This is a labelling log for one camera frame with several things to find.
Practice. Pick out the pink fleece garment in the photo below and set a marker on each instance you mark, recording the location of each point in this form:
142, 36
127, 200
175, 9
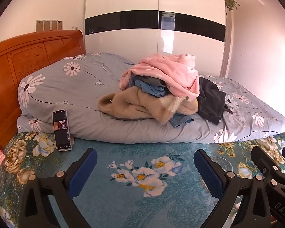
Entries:
175, 76

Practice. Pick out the white wardrobe with black stripe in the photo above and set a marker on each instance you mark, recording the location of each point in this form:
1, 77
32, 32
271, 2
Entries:
123, 42

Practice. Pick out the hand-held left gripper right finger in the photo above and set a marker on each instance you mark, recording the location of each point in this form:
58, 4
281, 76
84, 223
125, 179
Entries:
207, 171

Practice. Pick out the teal floral bedsheet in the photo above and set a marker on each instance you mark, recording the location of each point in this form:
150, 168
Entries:
133, 152

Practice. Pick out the grey floral duvet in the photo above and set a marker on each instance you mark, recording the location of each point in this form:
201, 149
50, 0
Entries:
85, 87

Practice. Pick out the grey knit garment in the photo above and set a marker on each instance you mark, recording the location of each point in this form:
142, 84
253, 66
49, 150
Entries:
147, 78

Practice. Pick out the green hanging plant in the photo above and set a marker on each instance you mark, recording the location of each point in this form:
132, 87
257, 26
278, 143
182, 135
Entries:
231, 1

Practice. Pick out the wooden headboard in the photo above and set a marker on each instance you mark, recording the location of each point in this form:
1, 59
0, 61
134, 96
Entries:
19, 59

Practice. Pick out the smartphone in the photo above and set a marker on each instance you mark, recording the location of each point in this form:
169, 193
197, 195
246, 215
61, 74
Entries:
60, 128

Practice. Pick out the dark grey garment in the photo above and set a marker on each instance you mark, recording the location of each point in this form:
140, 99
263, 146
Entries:
211, 99

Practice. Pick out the blue garment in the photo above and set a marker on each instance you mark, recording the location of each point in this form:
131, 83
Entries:
152, 89

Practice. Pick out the white striped garment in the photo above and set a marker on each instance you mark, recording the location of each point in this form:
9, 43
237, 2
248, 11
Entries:
171, 103

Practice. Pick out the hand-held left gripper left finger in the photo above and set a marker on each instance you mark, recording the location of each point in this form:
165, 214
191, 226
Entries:
83, 171

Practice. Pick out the beige fleece garment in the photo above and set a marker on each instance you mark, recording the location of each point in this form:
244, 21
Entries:
133, 102

